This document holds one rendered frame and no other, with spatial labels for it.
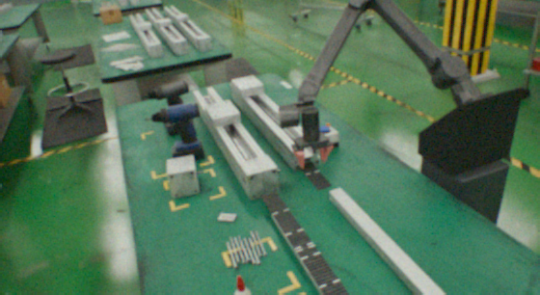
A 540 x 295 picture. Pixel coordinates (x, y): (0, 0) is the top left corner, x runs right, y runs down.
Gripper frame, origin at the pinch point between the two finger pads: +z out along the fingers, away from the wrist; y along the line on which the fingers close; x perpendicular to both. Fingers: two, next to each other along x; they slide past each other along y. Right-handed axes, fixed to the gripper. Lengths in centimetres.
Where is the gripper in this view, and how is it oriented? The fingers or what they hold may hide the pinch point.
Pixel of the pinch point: (312, 163)
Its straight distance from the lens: 138.7
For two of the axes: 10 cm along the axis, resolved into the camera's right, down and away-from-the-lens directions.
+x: 3.4, 4.2, -8.4
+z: 1.0, 8.7, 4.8
